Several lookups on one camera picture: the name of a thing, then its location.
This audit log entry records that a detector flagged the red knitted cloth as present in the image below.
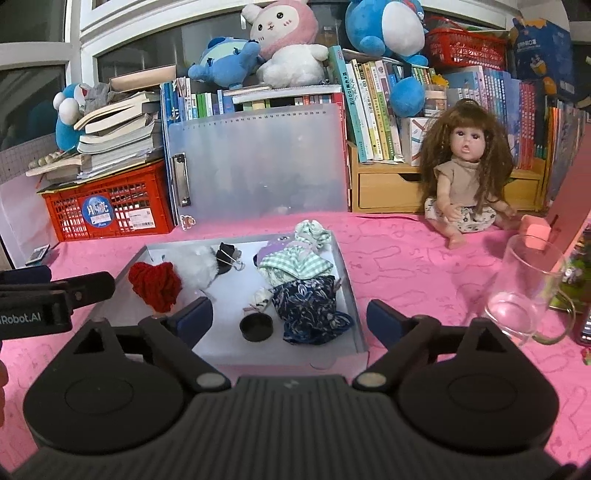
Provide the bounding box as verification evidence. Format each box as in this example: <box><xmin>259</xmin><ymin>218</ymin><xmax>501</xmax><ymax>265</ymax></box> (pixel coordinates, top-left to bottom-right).
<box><xmin>127</xmin><ymin>262</ymin><xmax>182</xmax><ymax>313</ymax></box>

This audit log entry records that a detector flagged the white fluffy plush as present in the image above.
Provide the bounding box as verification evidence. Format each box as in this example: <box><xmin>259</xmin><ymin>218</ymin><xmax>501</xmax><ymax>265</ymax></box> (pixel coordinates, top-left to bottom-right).
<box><xmin>165</xmin><ymin>246</ymin><xmax>218</xmax><ymax>290</ymax></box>

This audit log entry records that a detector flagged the black binder clip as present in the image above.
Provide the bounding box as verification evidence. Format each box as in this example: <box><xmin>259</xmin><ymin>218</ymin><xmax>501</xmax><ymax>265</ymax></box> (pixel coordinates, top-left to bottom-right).
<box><xmin>215</xmin><ymin>242</ymin><xmax>245</xmax><ymax>275</ymax></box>

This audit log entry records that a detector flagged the blue floral fabric pouch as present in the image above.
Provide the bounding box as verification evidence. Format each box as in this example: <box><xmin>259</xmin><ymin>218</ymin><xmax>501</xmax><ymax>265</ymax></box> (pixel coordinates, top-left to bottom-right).
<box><xmin>271</xmin><ymin>275</ymin><xmax>353</xmax><ymax>345</ymax></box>

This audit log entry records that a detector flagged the green checkered cloth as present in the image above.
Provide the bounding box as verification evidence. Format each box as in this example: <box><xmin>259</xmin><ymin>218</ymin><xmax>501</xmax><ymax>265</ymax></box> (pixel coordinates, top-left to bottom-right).
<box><xmin>256</xmin><ymin>220</ymin><xmax>332</xmax><ymax>287</ymax></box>

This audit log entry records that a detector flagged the purple one-eyed plush monster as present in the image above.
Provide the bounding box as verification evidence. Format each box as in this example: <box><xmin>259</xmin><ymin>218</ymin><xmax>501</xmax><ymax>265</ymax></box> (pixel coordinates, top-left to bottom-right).
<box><xmin>253</xmin><ymin>235</ymin><xmax>297</xmax><ymax>266</ymax></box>

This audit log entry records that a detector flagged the small black white device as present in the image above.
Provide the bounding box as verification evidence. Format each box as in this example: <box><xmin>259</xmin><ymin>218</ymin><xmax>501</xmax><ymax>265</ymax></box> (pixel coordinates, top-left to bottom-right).
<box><xmin>25</xmin><ymin>244</ymin><xmax>50</xmax><ymax>266</ymax></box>

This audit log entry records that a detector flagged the white shallow cardboard box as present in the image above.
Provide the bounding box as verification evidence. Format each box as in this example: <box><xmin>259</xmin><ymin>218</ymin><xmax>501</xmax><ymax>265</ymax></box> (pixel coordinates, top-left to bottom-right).
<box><xmin>87</xmin><ymin>232</ymin><xmax>370</xmax><ymax>370</ymax></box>

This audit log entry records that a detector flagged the black round disc left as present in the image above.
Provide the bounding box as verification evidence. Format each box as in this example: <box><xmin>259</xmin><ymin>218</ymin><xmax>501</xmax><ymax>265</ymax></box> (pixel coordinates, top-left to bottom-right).
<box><xmin>239</xmin><ymin>312</ymin><xmax>273</xmax><ymax>343</ymax></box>

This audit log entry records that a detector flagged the red plastic crate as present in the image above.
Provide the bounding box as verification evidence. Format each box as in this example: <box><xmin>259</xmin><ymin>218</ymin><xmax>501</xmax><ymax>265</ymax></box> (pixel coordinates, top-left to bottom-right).
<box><xmin>41</xmin><ymin>160</ymin><xmax>173</xmax><ymax>242</ymax></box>

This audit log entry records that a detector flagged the clear glass mug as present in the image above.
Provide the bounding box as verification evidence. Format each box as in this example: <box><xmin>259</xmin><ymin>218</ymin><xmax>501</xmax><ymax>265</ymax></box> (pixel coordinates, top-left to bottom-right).
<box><xmin>484</xmin><ymin>234</ymin><xmax>576</xmax><ymax>346</ymax></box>

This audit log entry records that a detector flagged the wooden drawer organizer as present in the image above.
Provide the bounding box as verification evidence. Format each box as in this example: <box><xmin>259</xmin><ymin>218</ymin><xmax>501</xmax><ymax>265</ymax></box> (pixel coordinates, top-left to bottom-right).
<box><xmin>346</xmin><ymin>142</ymin><xmax>546</xmax><ymax>214</ymax></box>

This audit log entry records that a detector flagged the stack of books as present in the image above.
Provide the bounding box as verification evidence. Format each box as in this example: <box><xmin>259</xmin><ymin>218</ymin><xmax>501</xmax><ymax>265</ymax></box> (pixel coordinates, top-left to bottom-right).
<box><xmin>26</xmin><ymin>65</ymin><xmax>176</xmax><ymax>184</ymax></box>

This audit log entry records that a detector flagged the blue white plush toy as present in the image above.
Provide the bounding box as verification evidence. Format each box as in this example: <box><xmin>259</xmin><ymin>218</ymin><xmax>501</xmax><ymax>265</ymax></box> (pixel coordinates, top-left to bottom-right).
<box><xmin>53</xmin><ymin>83</ymin><xmax>90</xmax><ymax>152</ymax></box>

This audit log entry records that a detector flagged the smartphone with lit screen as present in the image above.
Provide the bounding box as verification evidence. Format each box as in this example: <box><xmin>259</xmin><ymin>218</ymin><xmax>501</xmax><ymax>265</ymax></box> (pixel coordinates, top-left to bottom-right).
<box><xmin>574</xmin><ymin>305</ymin><xmax>591</xmax><ymax>347</ymax></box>

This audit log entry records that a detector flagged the brown haired doll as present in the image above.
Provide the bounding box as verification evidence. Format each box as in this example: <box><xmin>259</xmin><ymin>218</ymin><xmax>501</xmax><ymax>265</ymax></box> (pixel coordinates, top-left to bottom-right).
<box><xmin>420</xmin><ymin>99</ymin><xmax>520</xmax><ymax>249</ymax></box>

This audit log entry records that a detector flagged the pink phone stand box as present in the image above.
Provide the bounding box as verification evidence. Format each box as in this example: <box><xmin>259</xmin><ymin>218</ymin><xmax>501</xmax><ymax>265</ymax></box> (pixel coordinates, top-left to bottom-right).
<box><xmin>519</xmin><ymin>138</ymin><xmax>591</xmax><ymax>315</ymax></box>

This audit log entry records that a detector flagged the translucent clipboard folder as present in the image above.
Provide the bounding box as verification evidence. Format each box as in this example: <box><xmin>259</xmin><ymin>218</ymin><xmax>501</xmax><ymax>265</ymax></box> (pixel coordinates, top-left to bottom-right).
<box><xmin>166</xmin><ymin>104</ymin><xmax>348</xmax><ymax>229</ymax></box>

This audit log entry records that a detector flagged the row of upright books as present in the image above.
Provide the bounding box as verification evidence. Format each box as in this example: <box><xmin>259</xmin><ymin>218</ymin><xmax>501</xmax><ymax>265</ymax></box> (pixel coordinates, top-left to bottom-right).
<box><xmin>160</xmin><ymin>44</ymin><xmax>588</xmax><ymax>186</ymax></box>

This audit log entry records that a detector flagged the blue stitch plush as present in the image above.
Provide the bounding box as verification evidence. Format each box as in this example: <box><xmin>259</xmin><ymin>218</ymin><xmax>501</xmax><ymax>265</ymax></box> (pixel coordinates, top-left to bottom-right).
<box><xmin>187</xmin><ymin>37</ymin><xmax>262</xmax><ymax>89</ymax></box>

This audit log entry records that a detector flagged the red basket on shelf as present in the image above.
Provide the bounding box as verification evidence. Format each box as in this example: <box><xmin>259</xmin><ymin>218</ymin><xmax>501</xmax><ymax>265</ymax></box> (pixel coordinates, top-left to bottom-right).
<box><xmin>424</xmin><ymin>16</ymin><xmax>507</xmax><ymax>70</ymax></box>

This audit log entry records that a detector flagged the blue penguin plush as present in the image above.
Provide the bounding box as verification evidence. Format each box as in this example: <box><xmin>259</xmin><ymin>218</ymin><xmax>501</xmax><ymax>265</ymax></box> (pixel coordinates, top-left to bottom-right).
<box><xmin>345</xmin><ymin>0</ymin><xmax>429</xmax><ymax>118</ymax></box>

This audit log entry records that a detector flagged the blue cartoon box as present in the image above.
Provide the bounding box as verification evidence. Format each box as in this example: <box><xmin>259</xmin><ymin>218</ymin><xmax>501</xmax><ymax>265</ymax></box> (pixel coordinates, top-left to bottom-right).
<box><xmin>510</xmin><ymin>17</ymin><xmax>575</xmax><ymax>101</ymax></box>

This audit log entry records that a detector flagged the pink white bunny plush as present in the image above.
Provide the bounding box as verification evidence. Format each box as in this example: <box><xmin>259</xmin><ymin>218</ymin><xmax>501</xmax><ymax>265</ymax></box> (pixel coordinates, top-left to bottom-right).
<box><xmin>242</xmin><ymin>1</ymin><xmax>329</xmax><ymax>89</ymax></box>

